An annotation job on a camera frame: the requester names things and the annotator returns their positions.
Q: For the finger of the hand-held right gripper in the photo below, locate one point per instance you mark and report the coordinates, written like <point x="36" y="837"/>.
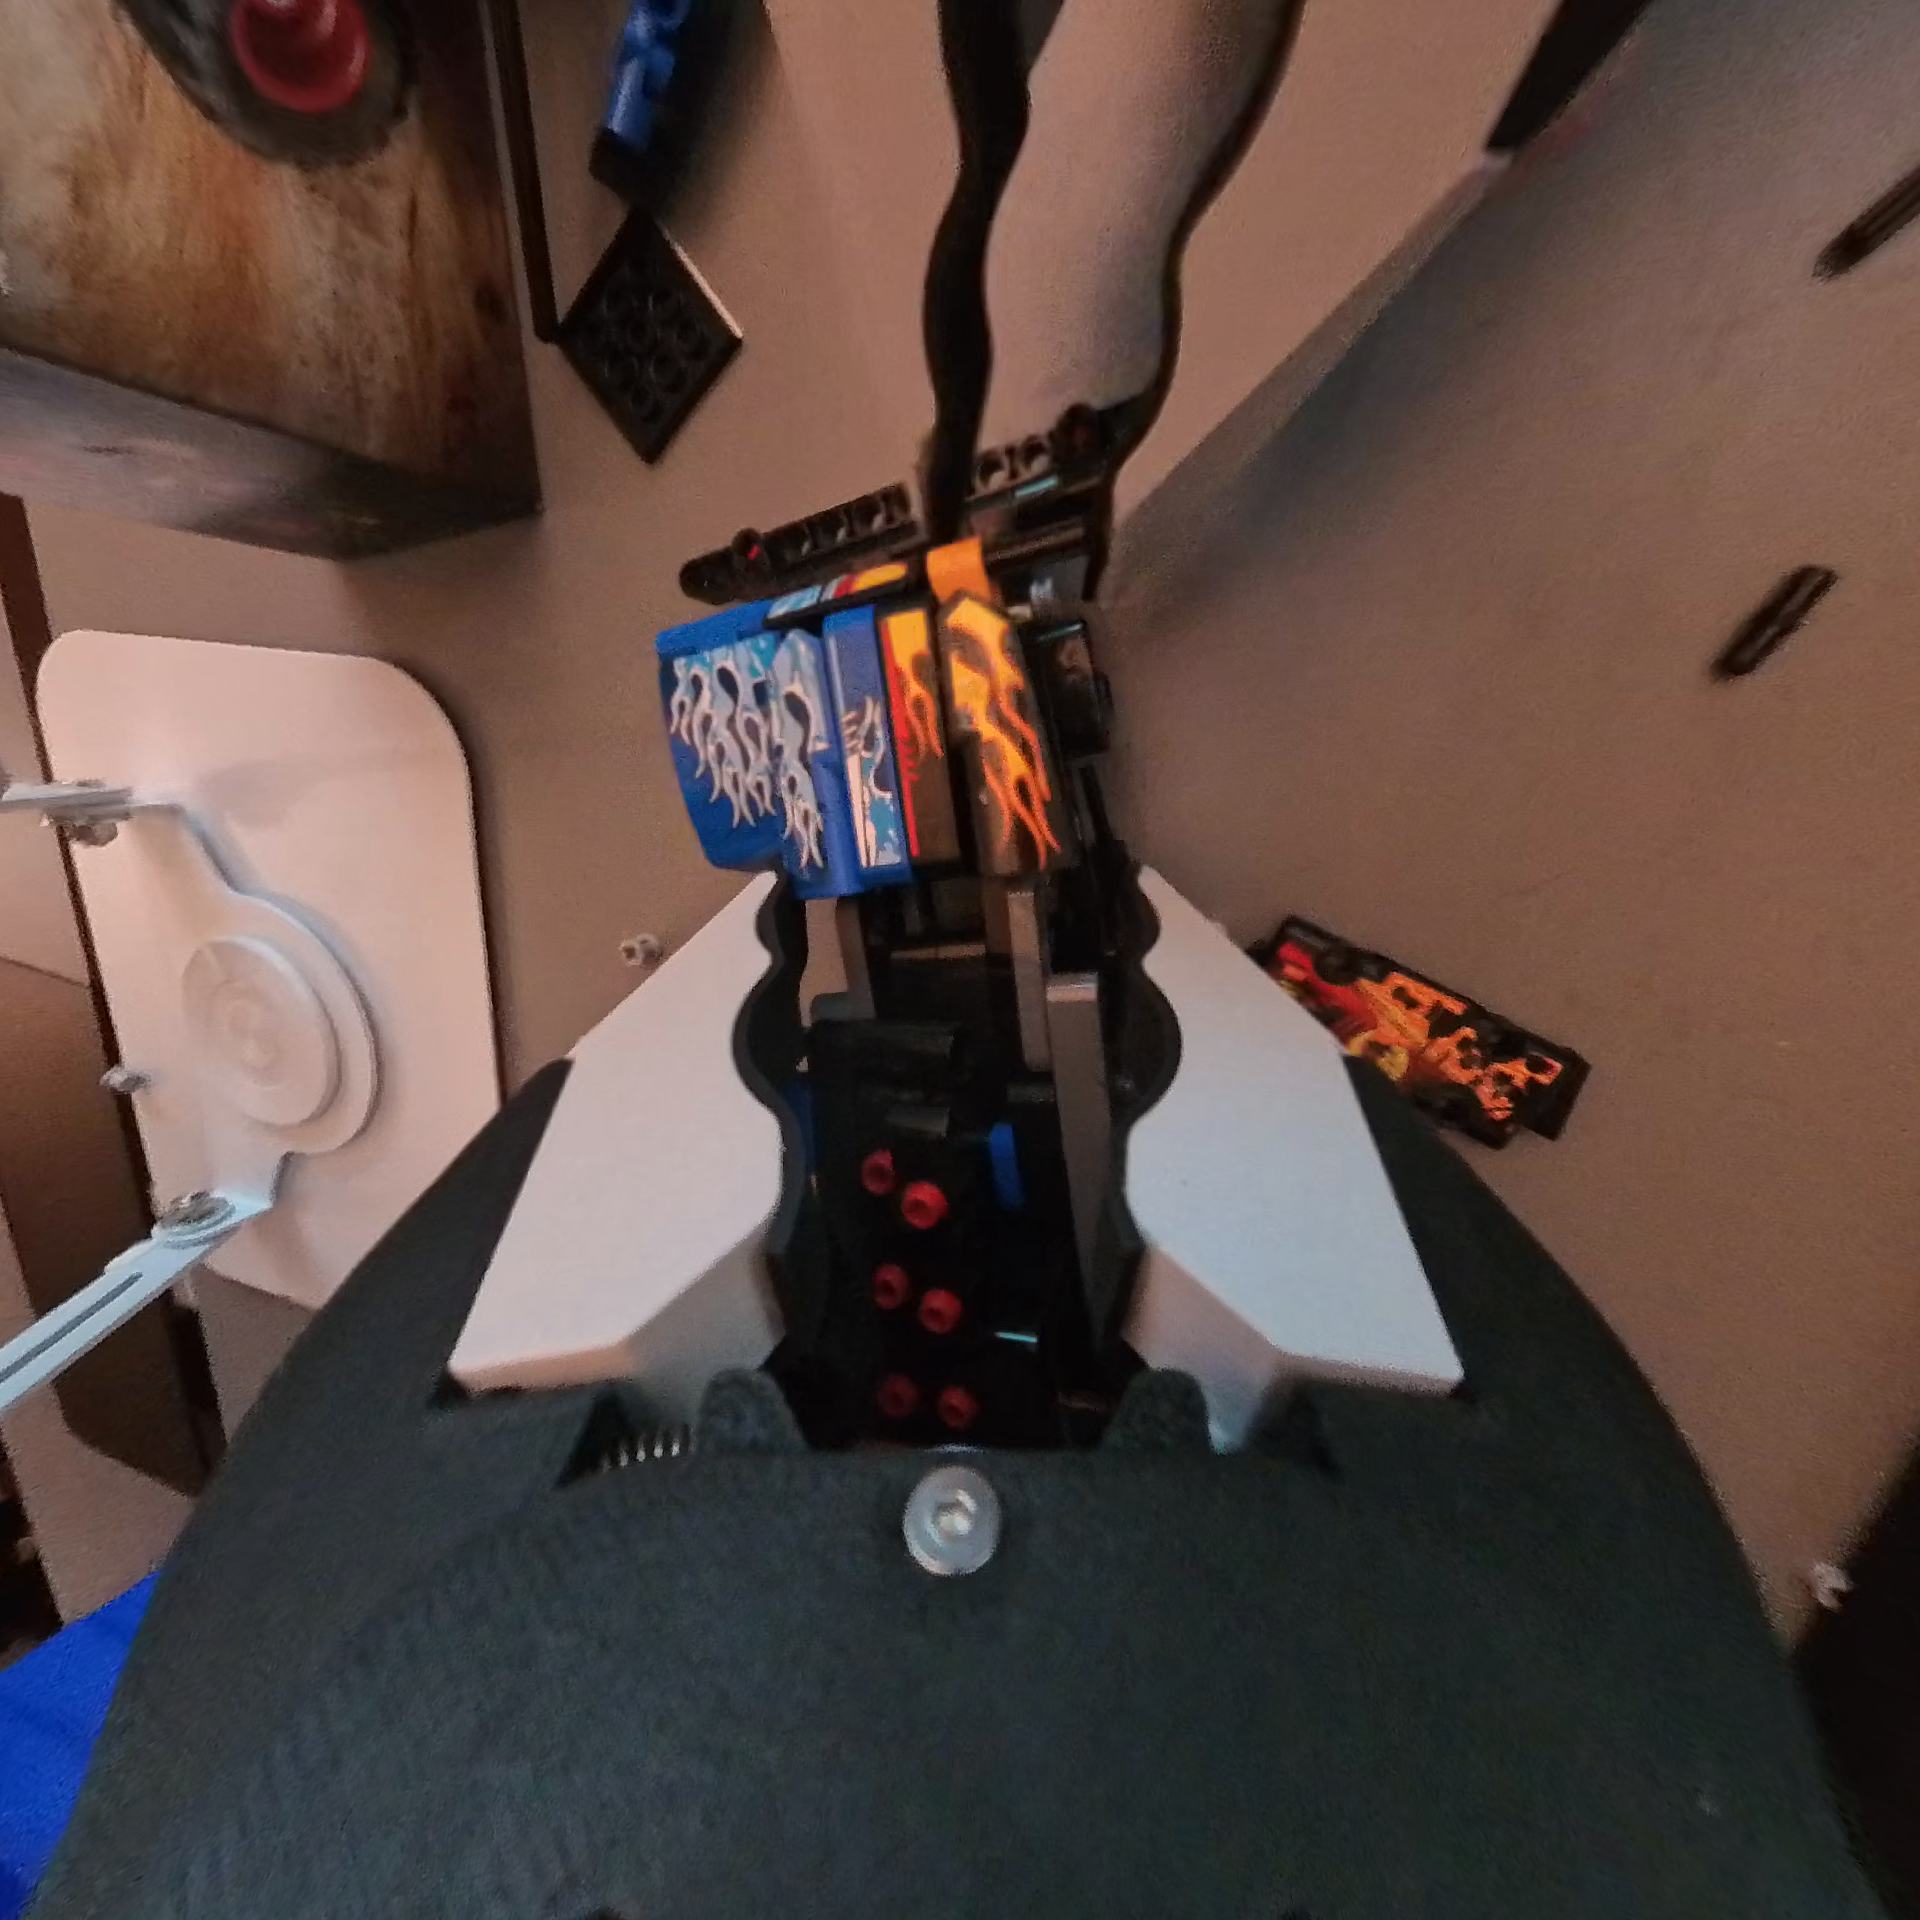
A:
<point x="870" y="180"/>
<point x="1350" y="149"/>

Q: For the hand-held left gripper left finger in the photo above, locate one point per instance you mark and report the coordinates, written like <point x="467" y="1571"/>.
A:
<point x="629" y="1201"/>

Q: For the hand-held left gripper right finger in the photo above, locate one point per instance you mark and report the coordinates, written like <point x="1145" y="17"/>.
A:
<point x="1276" y="1201"/>

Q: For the black orange print side panel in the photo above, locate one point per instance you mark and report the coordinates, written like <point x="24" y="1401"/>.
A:
<point x="1425" y="1035"/>

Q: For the blue beam piece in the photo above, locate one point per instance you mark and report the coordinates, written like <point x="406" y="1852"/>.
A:
<point x="646" y="76"/>

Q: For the black truck body shell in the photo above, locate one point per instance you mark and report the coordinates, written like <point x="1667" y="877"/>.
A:
<point x="901" y="721"/>

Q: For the black square panel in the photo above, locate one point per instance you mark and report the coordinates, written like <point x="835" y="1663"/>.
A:
<point x="647" y="332"/>

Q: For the white tilted board stand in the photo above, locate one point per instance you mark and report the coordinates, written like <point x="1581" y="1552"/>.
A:
<point x="376" y="780"/>

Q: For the black axle pin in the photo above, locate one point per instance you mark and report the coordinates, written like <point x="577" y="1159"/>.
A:
<point x="1775" y="620"/>
<point x="1868" y="225"/>

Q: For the toy set cardboard box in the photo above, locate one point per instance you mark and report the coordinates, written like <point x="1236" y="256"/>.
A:
<point x="224" y="255"/>

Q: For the black perforated seat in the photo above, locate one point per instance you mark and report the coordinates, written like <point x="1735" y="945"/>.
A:
<point x="1868" y="1681"/>

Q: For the blue plastic item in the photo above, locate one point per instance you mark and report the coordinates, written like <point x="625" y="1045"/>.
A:
<point x="61" y="1711"/>

